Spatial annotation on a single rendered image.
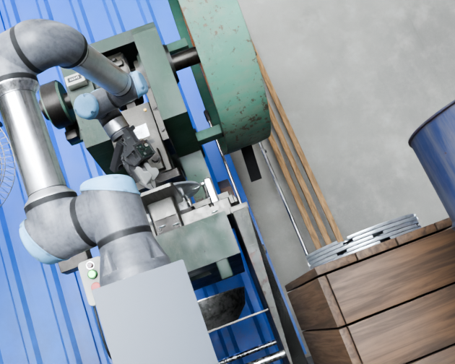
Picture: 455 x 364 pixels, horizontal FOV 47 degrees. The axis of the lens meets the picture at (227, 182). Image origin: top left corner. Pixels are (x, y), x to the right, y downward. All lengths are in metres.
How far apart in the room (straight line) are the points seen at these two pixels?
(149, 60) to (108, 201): 1.03
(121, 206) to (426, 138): 0.59
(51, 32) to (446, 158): 0.87
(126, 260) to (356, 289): 0.47
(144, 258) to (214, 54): 0.90
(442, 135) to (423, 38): 2.84
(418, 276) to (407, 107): 2.33
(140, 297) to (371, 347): 0.47
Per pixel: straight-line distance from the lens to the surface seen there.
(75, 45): 1.31
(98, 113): 1.63
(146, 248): 1.07
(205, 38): 1.77
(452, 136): 0.83
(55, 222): 1.15
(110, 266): 1.09
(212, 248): 1.69
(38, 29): 1.28
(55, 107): 2.13
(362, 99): 3.39
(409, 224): 1.29
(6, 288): 3.36
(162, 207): 1.80
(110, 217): 1.09
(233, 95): 1.82
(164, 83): 2.00
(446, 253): 1.22
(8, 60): 1.29
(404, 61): 3.56
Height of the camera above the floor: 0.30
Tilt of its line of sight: 14 degrees up
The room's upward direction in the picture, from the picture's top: 21 degrees counter-clockwise
